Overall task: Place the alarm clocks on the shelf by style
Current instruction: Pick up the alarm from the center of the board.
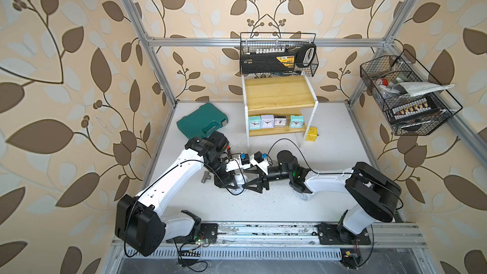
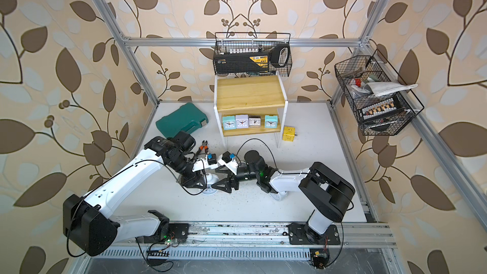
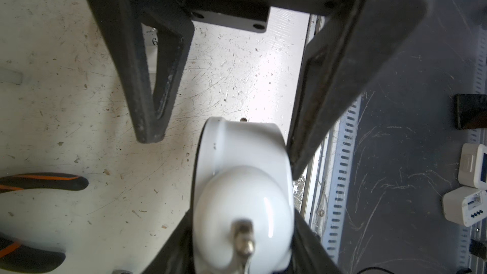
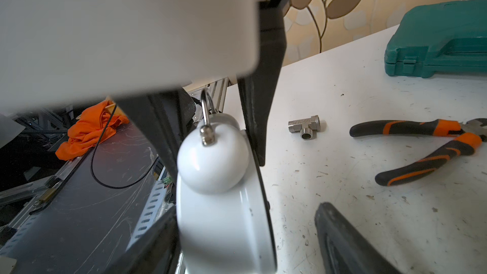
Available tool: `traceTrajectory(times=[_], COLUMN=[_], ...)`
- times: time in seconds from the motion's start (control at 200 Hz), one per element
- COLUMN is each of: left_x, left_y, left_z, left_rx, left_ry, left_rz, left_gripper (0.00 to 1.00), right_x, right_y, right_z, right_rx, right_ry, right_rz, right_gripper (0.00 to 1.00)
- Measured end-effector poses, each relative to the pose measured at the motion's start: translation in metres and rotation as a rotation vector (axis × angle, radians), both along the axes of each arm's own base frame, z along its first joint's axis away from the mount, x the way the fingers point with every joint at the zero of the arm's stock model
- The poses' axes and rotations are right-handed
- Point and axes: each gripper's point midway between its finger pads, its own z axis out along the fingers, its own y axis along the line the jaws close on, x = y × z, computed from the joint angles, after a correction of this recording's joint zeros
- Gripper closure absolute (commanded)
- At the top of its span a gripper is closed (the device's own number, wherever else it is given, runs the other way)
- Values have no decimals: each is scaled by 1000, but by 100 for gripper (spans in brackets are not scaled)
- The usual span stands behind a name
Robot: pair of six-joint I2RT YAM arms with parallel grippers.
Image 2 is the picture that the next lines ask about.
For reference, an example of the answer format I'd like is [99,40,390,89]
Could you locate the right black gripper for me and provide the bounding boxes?
[212,163,260,193]

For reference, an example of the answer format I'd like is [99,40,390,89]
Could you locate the mint square alarm clock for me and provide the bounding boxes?
[222,115,237,131]

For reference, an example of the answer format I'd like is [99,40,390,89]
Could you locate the lilac square alarm clock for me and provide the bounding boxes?
[235,114,249,129]

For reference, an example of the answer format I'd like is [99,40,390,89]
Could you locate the transparent grey square clock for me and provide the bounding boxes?
[249,115,261,128]

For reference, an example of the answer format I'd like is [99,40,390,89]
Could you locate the small mint square clock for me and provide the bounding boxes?
[265,115,279,129]

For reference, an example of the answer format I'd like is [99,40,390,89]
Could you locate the white twin-bell clock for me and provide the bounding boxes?
[270,192,288,201]
[202,173,219,196]

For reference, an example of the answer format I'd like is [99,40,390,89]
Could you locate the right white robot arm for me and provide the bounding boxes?
[211,150,356,242]

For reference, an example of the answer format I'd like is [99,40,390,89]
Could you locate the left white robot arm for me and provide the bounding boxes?
[63,131,208,256]

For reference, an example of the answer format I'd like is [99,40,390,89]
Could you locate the wooden two-tier shelf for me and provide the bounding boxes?
[213,75,289,147]

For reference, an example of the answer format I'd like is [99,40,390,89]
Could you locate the orange black pliers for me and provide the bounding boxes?
[192,140,209,161]

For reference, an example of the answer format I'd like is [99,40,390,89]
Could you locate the green plastic tool case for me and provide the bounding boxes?
[155,103,209,138]

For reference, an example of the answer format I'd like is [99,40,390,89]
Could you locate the yellow sticky note pad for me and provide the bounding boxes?
[282,126,296,142]

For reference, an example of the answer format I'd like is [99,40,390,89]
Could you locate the white folded paper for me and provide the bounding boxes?
[364,82,418,97]

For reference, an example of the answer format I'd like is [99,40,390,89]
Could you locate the drill bit set box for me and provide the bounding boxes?
[360,97,405,122]

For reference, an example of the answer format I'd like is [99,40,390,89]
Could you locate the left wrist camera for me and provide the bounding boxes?
[192,153,219,172]

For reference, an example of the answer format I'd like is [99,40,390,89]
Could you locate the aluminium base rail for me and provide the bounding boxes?
[99,221,397,261]

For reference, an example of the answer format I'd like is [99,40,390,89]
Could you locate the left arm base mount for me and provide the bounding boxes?
[136,210,190,246]

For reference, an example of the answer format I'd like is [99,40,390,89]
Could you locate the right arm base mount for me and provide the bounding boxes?
[287,223,341,246]

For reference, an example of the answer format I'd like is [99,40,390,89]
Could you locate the back wire basket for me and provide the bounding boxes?
[213,31,292,77]

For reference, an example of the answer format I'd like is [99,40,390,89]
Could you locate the wire basket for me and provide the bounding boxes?
[213,31,292,77]
[334,50,424,136]

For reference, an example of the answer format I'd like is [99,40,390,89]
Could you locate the right wire basket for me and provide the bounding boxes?
[334,50,424,136]

